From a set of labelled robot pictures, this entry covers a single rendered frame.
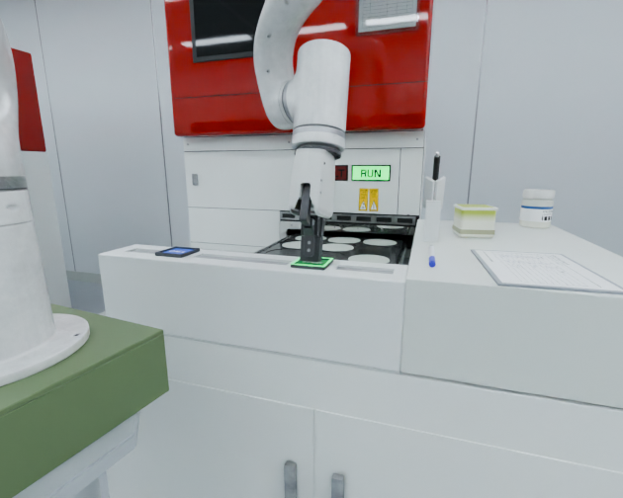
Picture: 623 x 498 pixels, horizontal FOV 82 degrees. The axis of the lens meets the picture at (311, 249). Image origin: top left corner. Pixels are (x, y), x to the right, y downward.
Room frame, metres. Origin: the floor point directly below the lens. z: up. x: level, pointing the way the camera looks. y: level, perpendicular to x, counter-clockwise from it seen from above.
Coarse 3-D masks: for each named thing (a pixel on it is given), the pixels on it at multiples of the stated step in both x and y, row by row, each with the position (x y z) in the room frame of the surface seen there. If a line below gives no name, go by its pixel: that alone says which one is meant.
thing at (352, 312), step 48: (144, 288) 0.61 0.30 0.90; (192, 288) 0.58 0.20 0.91; (240, 288) 0.55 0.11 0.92; (288, 288) 0.53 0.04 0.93; (336, 288) 0.50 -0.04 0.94; (384, 288) 0.48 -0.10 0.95; (192, 336) 0.58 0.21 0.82; (240, 336) 0.55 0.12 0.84; (288, 336) 0.53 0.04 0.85; (336, 336) 0.50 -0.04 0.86; (384, 336) 0.48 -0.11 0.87
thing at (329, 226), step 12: (288, 228) 1.18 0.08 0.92; (300, 228) 1.17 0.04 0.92; (324, 228) 1.14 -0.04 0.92; (336, 228) 1.13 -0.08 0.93; (348, 228) 1.12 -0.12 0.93; (360, 228) 1.11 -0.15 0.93; (372, 228) 1.10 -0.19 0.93; (384, 228) 1.09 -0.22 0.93; (396, 228) 1.08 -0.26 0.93; (408, 228) 1.07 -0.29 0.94; (408, 252) 1.06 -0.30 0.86
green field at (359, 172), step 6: (354, 168) 1.13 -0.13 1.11; (360, 168) 1.12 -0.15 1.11; (366, 168) 1.12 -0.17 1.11; (372, 168) 1.11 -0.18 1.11; (378, 168) 1.10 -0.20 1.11; (384, 168) 1.10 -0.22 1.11; (354, 174) 1.13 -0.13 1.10; (360, 174) 1.12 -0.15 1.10; (366, 174) 1.11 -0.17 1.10; (372, 174) 1.11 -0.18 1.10; (378, 174) 1.10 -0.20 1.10; (384, 174) 1.10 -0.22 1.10
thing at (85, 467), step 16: (112, 432) 0.35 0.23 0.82; (128, 432) 0.35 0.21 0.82; (96, 448) 0.33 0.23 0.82; (112, 448) 0.33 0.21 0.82; (128, 448) 0.34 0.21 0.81; (64, 464) 0.31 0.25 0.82; (80, 464) 0.31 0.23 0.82; (96, 464) 0.31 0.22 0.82; (112, 464) 0.32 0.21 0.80; (48, 480) 0.29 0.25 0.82; (64, 480) 0.29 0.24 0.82; (80, 480) 0.29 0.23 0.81; (96, 480) 0.40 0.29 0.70; (16, 496) 0.27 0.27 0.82; (32, 496) 0.27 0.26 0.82; (48, 496) 0.27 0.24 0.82; (64, 496) 0.28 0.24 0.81; (80, 496) 0.37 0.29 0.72; (96, 496) 0.40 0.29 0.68
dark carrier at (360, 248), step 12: (288, 240) 1.06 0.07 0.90; (300, 240) 1.06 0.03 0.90; (324, 240) 1.06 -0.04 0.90; (396, 240) 1.06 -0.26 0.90; (264, 252) 0.91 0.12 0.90; (276, 252) 0.91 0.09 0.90; (288, 252) 0.91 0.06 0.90; (300, 252) 0.91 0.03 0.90; (324, 252) 0.91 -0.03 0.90; (336, 252) 0.91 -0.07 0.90; (348, 252) 0.91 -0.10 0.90; (360, 252) 0.91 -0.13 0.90; (372, 252) 0.91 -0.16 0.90; (384, 252) 0.91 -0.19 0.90; (396, 252) 0.91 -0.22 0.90
